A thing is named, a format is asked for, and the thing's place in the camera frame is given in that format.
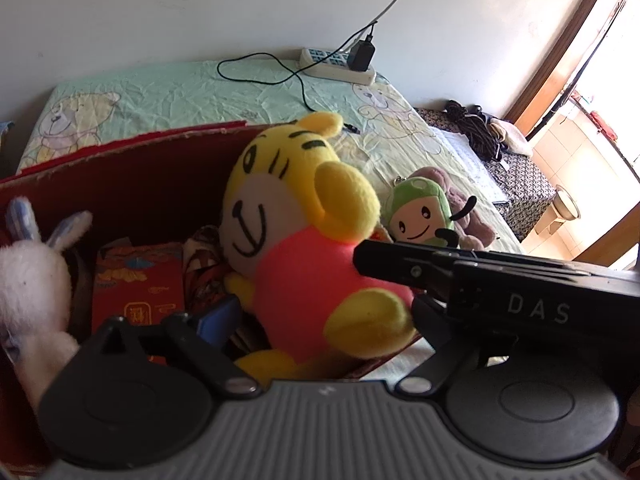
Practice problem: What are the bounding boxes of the floral covered bench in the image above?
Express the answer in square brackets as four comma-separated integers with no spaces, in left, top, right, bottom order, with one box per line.
[416,101,555,242]

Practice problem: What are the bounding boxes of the green plush doll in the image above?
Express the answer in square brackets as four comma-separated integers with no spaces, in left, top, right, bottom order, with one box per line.
[382,177,477,248]

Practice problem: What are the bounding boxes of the red envelope packet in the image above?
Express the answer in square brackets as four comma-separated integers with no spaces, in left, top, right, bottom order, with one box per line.
[91,243,184,332]

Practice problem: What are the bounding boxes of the yellow tiger plush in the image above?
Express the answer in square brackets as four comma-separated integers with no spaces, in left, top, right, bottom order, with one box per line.
[220,112,416,386]

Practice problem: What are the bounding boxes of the red cardboard box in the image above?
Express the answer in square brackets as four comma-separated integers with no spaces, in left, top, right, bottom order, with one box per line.
[1,127,410,479]

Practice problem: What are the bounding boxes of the pink plush bear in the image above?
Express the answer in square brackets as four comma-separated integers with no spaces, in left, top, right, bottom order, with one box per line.
[410,166,496,250]

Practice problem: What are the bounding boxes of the black cable bundle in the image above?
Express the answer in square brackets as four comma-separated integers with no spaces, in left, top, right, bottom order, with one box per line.
[444,98,507,162]

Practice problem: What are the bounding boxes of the white power strip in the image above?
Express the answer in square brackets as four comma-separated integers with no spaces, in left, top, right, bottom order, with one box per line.
[298,48,376,86]

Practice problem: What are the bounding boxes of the black charger adapter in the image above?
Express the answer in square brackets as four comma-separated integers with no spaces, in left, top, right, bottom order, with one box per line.
[347,34,375,73]

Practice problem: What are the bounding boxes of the green bear print bedsheet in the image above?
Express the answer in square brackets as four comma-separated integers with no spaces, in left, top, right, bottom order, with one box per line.
[17,58,521,252]

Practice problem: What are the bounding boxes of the white plush rabbit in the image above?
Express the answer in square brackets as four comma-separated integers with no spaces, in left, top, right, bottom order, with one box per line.
[0,196,92,410]

